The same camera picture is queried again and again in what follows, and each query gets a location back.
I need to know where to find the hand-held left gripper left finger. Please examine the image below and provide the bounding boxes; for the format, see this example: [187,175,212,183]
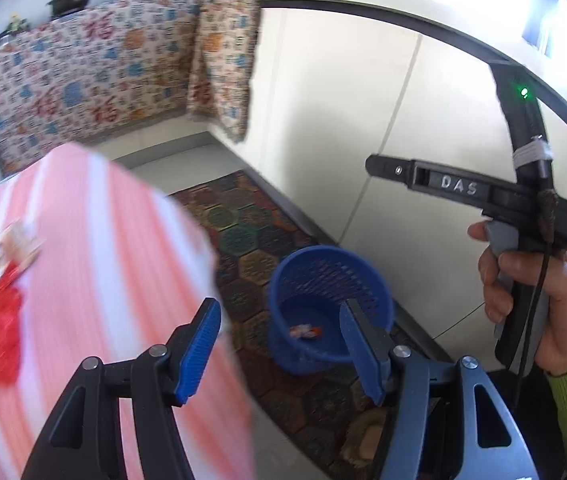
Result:
[21,297,222,480]

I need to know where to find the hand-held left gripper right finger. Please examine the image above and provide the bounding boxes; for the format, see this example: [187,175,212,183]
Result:
[339,299,539,480]

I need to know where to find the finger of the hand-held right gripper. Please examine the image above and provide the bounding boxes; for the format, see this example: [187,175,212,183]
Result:
[365,154,418,190]

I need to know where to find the blue plastic mesh basket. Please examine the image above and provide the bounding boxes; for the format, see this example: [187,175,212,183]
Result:
[268,246,395,376]

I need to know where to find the small orange white wrapper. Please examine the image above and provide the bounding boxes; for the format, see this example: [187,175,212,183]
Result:
[288,323,322,341]

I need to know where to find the white kitchen cabinet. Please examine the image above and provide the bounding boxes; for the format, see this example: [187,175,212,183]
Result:
[208,0,567,376]

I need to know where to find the hexagon patterned floor rug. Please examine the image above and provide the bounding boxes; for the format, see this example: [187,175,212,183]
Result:
[168,170,447,480]

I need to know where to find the pink striped tablecloth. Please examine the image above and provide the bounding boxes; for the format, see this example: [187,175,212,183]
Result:
[0,142,257,480]

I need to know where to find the fringed printed blanket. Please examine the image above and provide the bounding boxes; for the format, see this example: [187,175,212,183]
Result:
[186,0,263,144]

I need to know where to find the large printed blanket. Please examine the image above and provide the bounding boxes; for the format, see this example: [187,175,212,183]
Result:
[0,0,200,177]

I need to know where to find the black clay pot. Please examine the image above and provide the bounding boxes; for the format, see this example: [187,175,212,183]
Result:
[46,0,98,22]

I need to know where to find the thin black cable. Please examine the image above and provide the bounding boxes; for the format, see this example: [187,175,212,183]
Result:
[512,252,553,407]

